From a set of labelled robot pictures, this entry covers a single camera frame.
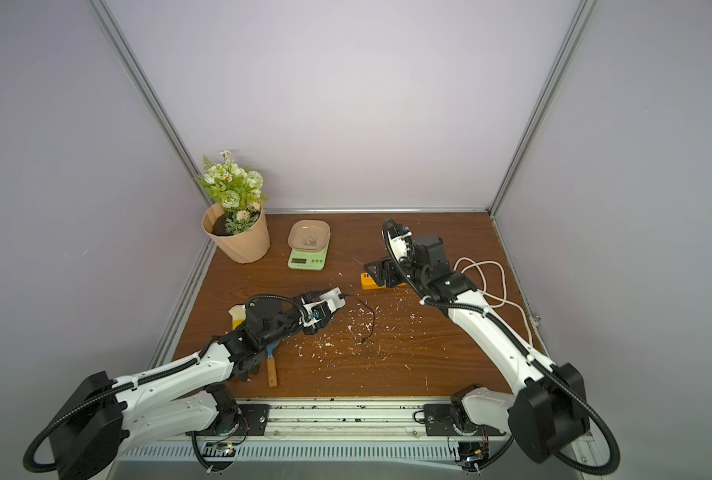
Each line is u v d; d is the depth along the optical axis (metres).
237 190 0.90
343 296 0.74
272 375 0.79
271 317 0.59
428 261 0.58
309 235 1.09
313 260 1.03
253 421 0.73
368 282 0.97
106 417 0.41
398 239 0.66
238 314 0.89
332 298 0.74
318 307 0.62
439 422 0.72
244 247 0.96
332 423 0.74
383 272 0.68
